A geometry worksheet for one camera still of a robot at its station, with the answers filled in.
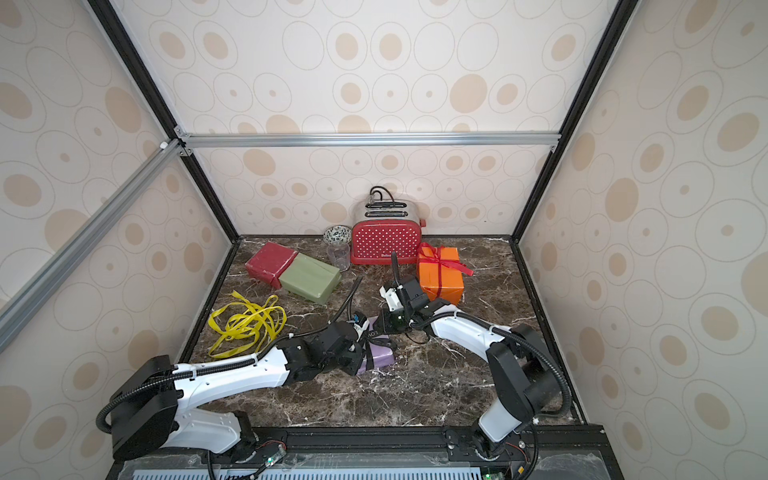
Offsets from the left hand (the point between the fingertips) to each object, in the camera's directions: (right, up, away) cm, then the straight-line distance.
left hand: (372, 355), depth 80 cm
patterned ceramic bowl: (-16, +36, +37) cm, 54 cm away
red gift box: (-38, +25, +23) cm, 51 cm away
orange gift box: (+25, +19, +15) cm, 35 cm away
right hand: (+3, +7, +7) cm, 11 cm away
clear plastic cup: (-14, +28, +29) cm, 43 cm away
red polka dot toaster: (+2, +37, +20) cm, 42 cm away
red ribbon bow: (+21, +28, +20) cm, 41 cm away
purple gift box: (+3, 0, +2) cm, 3 cm away
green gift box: (-23, +20, +20) cm, 36 cm away
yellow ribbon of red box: (-40, +5, +12) cm, 42 cm away
